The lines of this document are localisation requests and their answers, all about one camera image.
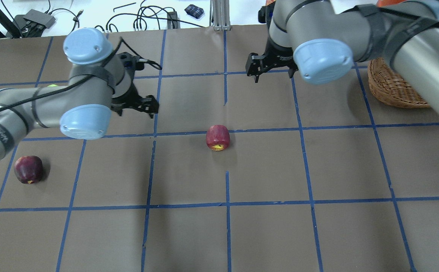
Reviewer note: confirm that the light red striped apple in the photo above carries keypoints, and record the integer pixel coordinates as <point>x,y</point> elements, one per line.
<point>218,138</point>

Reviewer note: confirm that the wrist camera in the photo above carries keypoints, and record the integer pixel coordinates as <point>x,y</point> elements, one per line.
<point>131,63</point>
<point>264,14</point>

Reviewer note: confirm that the aluminium frame post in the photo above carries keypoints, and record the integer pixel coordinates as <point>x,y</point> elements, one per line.
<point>220,15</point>

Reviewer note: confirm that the dark blue small pouch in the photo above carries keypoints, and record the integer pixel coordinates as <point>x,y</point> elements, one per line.
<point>194,11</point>

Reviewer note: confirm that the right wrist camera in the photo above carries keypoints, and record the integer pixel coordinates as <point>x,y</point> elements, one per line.
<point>264,14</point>

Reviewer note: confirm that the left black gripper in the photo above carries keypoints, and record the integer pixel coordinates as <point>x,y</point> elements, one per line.
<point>127,97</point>

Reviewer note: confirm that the dark red apple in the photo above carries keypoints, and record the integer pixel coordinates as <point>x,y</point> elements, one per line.
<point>29,169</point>

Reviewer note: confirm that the wicker basket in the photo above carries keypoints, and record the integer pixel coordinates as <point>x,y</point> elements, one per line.
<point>391,89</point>

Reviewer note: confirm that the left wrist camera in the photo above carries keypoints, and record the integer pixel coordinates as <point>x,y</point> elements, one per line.
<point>131,63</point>

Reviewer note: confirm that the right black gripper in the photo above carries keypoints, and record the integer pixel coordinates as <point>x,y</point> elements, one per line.
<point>276,57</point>

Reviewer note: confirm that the black power adapter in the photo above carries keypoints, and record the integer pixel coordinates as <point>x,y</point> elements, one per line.
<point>172,20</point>

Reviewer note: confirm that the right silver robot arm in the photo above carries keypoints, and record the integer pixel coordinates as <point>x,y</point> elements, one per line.
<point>309,37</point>

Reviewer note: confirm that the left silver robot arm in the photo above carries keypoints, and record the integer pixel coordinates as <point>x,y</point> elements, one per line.
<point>100,83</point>

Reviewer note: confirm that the orange round container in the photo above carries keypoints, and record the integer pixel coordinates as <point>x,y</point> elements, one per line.
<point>383,3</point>

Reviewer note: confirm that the grey usb hub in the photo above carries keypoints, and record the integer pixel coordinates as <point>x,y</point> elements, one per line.
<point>33,20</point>

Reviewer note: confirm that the black allen key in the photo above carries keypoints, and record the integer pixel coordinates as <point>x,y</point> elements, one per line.
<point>121,7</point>

